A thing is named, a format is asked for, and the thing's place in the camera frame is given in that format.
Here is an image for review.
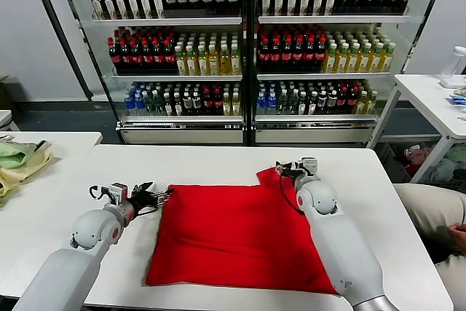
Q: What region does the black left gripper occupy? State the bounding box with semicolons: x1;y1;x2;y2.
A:
126;181;176;218

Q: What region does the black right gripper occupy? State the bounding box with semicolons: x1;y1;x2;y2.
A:
275;160;304;181

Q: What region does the red shirt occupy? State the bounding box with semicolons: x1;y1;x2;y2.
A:
145;166;341;296

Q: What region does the person's hand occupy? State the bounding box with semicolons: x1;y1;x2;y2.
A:
449;223;466;253

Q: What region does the white shelf with bottles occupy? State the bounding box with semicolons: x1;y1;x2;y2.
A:
250;0;451;146

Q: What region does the glass door beverage cooler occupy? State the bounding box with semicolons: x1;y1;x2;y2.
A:
25;0;252;146

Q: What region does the small red cap cola bottle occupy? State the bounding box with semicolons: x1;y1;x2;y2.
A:
346;87;358;114
202;89;213;116
212;89;224;116
336;87;347;114

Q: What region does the grey mesh basket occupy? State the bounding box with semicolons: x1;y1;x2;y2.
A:
374;141;412;181

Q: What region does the pale yellow garment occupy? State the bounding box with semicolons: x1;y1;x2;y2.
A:
0;141;63;200

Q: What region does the red cloth pile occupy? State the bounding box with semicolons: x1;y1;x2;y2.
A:
396;144;434;177

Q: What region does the green garment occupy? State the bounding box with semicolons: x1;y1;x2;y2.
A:
0;140;37;170

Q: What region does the beige trousered leg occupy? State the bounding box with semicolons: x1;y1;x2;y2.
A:
393;182;466;253
435;254;466;311

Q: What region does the white side table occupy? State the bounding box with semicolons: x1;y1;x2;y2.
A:
366;73;466;184

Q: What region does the green cloth pile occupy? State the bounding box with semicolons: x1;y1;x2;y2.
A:
429;143;466;184

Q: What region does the clear plastic jug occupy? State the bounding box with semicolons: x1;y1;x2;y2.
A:
438;45;466;88

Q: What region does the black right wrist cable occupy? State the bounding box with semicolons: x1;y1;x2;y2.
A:
278;175;305;214

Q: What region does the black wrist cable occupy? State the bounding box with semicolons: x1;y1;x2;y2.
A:
278;175;305;214
88;184;111;202

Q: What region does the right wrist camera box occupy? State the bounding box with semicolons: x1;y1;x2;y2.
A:
298;157;320;178

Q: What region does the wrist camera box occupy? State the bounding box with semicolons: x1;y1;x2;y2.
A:
105;181;129;207
298;157;320;178

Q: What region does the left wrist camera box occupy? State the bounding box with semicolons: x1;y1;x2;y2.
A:
105;181;129;207

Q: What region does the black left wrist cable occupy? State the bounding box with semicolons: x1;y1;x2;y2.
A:
88;184;111;202

